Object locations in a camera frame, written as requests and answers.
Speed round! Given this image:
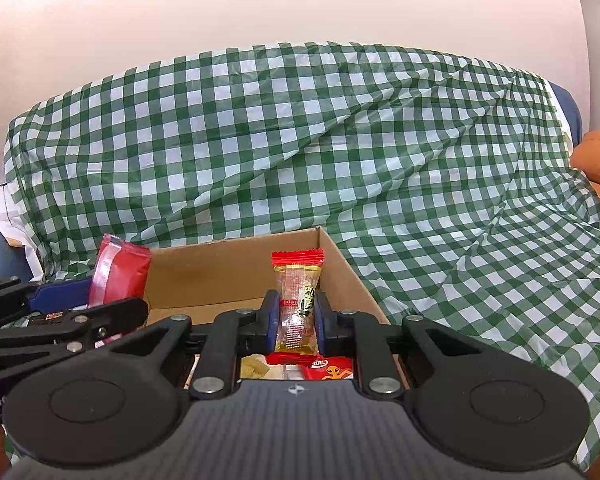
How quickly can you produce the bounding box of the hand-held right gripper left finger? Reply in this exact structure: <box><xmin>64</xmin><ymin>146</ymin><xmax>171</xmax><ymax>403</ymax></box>
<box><xmin>102</xmin><ymin>288</ymin><xmax>281</xmax><ymax>400</ymax></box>

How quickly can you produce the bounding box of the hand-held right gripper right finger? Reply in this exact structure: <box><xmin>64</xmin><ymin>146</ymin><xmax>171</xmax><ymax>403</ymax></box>
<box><xmin>313</xmin><ymin>289</ymin><xmax>486</xmax><ymax>400</ymax></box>

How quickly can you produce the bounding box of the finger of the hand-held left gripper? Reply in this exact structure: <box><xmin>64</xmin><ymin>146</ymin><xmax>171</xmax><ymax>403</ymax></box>
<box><xmin>0</xmin><ymin>297</ymin><xmax>149</xmax><ymax>428</ymax></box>
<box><xmin>0</xmin><ymin>277</ymin><xmax>92</xmax><ymax>329</ymax></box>

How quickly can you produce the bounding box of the small clear red-ended peanut packet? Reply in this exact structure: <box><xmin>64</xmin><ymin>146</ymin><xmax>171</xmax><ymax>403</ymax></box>
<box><xmin>271</xmin><ymin>250</ymin><xmax>326</xmax><ymax>367</ymax></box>

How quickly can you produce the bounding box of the dark red snack packet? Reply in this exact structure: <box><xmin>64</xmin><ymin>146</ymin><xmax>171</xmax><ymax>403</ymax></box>
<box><xmin>87</xmin><ymin>234</ymin><xmax>152</xmax><ymax>350</ymax></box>

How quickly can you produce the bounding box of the brown cardboard box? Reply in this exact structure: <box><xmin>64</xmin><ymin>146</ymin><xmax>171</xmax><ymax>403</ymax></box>
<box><xmin>142</xmin><ymin>226</ymin><xmax>411</xmax><ymax>391</ymax></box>

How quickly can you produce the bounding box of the red packet with orange sticks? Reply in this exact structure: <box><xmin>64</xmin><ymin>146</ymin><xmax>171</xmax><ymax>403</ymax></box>
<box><xmin>302</xmin><ymin>357</ymin><xmax>356</xmax><ymax>382</ymax></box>

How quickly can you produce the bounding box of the green checked tablecloth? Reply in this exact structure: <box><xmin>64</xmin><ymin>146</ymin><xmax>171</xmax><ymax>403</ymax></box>
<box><xmin>0</xmin><ymin>41</ymin><xmax>600</xmax><ymax>472</ymax></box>

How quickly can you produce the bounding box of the orange cushion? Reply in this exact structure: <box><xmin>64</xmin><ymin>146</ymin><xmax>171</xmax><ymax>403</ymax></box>
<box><xmin>570</xmin><ymin>130</ymin><xmax>600</xmax><ymax>232</ymax></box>

